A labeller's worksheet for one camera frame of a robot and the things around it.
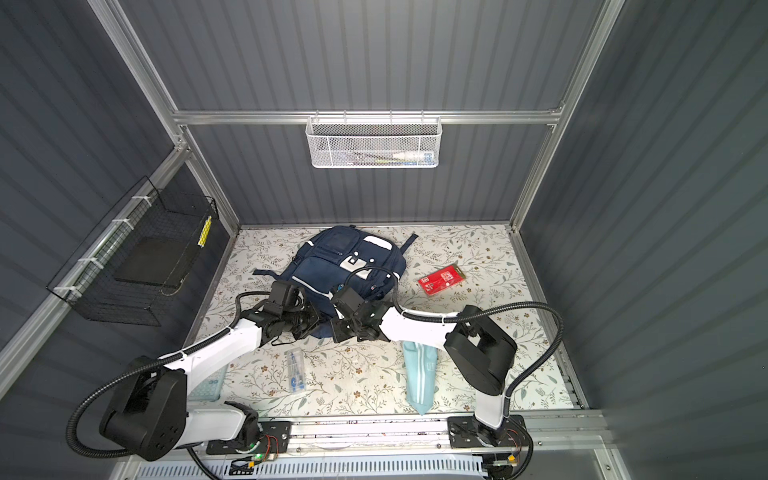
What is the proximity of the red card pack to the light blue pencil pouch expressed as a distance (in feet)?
0.75

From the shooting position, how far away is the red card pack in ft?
3.39

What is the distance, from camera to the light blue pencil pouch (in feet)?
2.52

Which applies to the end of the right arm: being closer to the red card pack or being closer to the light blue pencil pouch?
the light blue pencil pouch
